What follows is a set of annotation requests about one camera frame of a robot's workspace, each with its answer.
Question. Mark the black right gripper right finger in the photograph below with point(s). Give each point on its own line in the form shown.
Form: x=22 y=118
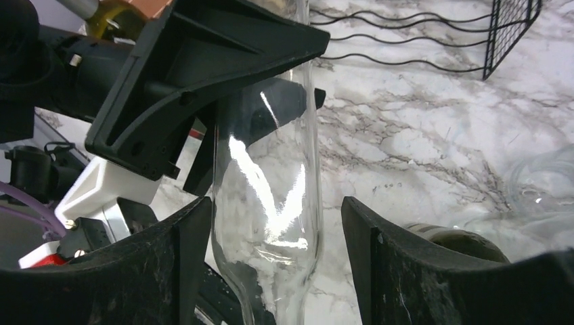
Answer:
x=402 y=278

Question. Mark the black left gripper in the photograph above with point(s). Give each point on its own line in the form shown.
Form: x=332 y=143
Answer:
x=62 y=72

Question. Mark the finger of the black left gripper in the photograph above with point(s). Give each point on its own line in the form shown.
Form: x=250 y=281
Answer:
x=194 y=54
x=237 y=121

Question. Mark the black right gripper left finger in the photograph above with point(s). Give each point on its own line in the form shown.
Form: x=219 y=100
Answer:
x=151 y=277

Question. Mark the clear tall glass bottle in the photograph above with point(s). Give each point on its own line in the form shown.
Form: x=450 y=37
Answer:
x=267 y=219

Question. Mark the green bottle silver foil neck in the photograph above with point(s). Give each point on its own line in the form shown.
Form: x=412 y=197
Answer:
x=117 y=21

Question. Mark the dark green wine bottle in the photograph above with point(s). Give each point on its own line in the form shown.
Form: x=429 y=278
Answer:
x=458 y=240

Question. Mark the clear round glass bottle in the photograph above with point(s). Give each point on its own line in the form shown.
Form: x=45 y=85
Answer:
x=539 y=191

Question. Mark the black wire wine rack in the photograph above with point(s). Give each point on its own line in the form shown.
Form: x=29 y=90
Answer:
x=456 y=37

